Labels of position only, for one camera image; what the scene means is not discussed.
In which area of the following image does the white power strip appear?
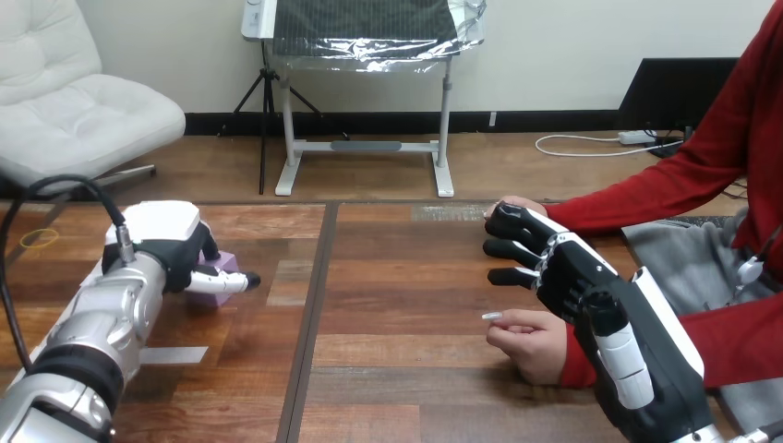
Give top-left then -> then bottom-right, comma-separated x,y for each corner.
617,129 -> 659,147

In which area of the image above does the purple block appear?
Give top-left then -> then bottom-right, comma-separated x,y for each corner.
185,249 -> 240,309

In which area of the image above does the foil sheet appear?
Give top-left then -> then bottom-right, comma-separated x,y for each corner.
267,0 -> 488,75

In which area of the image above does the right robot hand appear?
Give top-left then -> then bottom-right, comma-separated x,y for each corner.
482,200 -> 718,443

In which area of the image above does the dark screen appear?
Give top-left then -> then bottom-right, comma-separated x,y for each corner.
616,57 -> 740,133

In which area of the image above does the white desk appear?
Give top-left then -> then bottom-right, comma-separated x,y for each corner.
240,0 -> 457,198

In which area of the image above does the black tripod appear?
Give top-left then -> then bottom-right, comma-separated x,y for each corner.
219,41 -> 351,197

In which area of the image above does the black ribbed mat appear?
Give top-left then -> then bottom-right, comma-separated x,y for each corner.
273,0 -> 460,58

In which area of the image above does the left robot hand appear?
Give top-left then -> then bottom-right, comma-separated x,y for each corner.
101,200 -> 262,295

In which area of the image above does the black cable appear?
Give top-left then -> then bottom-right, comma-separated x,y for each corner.
0,174 -> 137,374

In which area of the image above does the white cushioned chair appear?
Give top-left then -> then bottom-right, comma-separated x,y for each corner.
0,0 -> 187,203

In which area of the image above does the person's hand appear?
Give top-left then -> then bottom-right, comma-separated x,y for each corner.
481,307 -> 571,387
485,195 -> 550,222

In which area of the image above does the person's forearm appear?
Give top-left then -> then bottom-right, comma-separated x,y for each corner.
558,292 -> 783,390
543,137 -> 753,241

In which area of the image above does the person's body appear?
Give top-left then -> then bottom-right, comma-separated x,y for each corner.
620,0 -> 783,437

